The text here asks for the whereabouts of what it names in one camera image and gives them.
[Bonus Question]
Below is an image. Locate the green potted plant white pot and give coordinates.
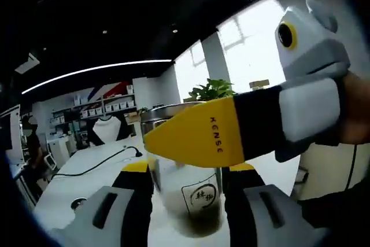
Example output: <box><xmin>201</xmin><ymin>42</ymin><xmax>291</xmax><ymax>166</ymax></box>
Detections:
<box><xmin>188</xmin><ymin>78</ymin><xmax>236</xmax><ymax>104</ymax></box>

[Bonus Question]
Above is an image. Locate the ceiling air conditioner vent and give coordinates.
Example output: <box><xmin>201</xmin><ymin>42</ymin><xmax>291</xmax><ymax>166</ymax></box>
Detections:
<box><xmin>14</xmin><ymin>53</ymin><xmax>40</xmax><ymax>75</ymax></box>

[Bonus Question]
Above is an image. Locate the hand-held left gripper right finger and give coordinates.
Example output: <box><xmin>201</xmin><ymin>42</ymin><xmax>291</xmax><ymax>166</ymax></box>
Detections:
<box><xmin>224</xmin><ymin>163</ymin><xmax>329</xmax><ymax>247</ymax></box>

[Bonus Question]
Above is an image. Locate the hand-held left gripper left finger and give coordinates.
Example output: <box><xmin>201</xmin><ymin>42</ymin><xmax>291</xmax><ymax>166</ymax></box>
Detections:
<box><xmin>56</xmin><ymin>162</ymin><xmax>154</xmax><ymax>247</ymax></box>

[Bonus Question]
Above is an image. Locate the person's dark clothing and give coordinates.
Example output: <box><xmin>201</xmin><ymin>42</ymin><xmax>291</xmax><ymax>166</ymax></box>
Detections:
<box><xmin>288</xmin><ymin>182</ymin><xmax>370</xmax><ymax>232</ymax></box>

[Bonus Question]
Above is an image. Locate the curved ceiling light strip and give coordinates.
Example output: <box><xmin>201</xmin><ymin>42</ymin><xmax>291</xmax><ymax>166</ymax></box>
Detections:
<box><xmin>21</xmin><ymin>59</ymin><xmax>172</xmax><ymax>95</ymax></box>

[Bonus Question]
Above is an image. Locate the chair with white black shirt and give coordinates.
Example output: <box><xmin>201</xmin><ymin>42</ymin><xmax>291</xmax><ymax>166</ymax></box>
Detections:
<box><xmin>86</xmin><ymin>113</ymin><xmax>131</xmax><ymax>147</ymax></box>

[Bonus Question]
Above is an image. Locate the tall seasoning bottle brown powder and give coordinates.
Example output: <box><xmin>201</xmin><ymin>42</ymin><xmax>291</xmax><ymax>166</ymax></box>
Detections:
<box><xmin>139</xmin><ymin>101</ymin><xmax>224</xmax><ymax>238</ymax></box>

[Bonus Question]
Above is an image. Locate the wall shelf with white bins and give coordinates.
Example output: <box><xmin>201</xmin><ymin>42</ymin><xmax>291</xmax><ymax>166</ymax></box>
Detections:
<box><xmin>51</xmin><ymin>84</ymin><xmax>137</xmax><ymax>121</ymax></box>

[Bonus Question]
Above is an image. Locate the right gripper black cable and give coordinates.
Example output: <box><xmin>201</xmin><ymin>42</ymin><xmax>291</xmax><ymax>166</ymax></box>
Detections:
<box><xmin>345</xmin><ymin>143</ymin><xmax>358</xmax><ymax>193</ymax></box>

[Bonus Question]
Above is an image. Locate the flat cardboard box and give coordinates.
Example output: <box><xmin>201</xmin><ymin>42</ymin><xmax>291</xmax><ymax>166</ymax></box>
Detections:
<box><xmin>249</xmin><ymin>79</ymin><xmax>271</xmax><ymax>90</ymax></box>

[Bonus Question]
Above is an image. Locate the black power cable with plug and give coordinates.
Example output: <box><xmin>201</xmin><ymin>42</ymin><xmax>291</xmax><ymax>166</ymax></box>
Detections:
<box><xmin>51</xmin><ymin>146</ymin><xmax>143</xmax><ymax>177</ymax></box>

